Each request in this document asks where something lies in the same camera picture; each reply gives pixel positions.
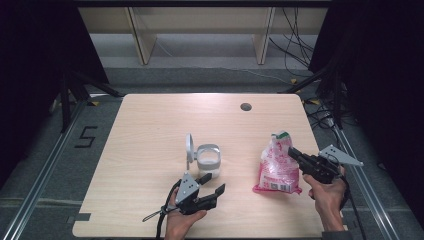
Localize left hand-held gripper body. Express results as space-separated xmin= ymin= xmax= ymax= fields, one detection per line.
xmin=173 ymin=172 xmax=221 ymax=216

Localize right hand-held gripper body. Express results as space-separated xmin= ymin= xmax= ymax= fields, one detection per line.
xmin=298 ymin=144 xmax=365 ymax=185

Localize clear jar with hinged lid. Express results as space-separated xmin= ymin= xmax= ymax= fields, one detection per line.
xmin=184 ymin=133 xmax=222 ymax=179

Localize pink and white plastic bag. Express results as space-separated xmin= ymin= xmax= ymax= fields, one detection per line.
xmin=251 ymin=130 xmax=303 ymax=195

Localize person's left hand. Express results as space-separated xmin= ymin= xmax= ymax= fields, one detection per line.
xmin=164 ymin=188 xmax=208 ymax=235

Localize person's right hand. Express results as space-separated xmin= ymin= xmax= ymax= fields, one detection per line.
xmin=302 ymin=166 xmax=348 ymax=220

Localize black metal stand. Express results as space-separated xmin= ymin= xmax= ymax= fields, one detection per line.
xmin=59 ymin=69 xmax=125 ymax=134
xmin=279 ymin=63 xmax=345 ymax=130

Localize black curtain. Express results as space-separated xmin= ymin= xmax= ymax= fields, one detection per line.
xmin=308 ymin=0 xmax=424 ymax=229
xmin=0 ymin=0 xmax=110 ymax=189

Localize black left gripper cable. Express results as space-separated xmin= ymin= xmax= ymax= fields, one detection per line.
xmin=155 ymin=179 xmax=183 ymax=240

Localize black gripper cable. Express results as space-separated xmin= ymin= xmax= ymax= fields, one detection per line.
xmin=339 ymin=174 xmax=368 ymax=240
xmin=155 ymin=179 xmax=183 ymax=240

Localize grey strap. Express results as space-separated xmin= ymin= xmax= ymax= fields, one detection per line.
xmin=142 ymin=207 xmax=169 ymax=223

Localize tangled black floor cables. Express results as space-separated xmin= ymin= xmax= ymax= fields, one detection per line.
xmin=303 ymin=97 xmax=338 ymax=132

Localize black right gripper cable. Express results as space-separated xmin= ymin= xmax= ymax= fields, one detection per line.
xmin=339 ymin=174 xmax=368 ymax=240

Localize metal floor rail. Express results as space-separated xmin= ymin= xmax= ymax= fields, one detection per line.
xmin=0 ymin=93 xmax=125 ymax=240
xmin=332 ymin=125 xmax=403 ymax=240

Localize hanging black cables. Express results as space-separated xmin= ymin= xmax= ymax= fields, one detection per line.
xmin=268 ymin=7 xmax=318 ymax=78

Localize light wooden furniture frame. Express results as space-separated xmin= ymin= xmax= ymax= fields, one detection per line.
xmin=76 ymin=6 xmax=330 ymax=66

